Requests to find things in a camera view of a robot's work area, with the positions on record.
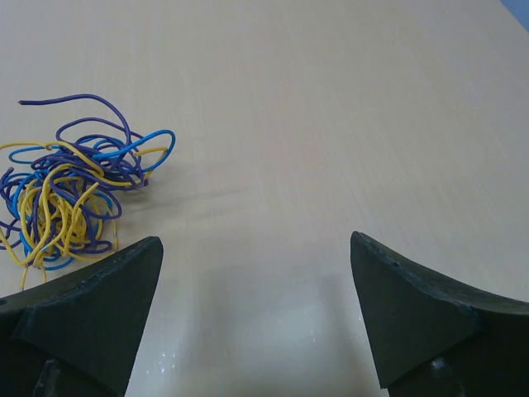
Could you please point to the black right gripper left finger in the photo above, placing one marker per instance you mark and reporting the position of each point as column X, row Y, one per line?
column 78, row 335

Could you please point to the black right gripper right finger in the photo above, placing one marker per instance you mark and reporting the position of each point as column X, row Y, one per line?
column 431, row 335

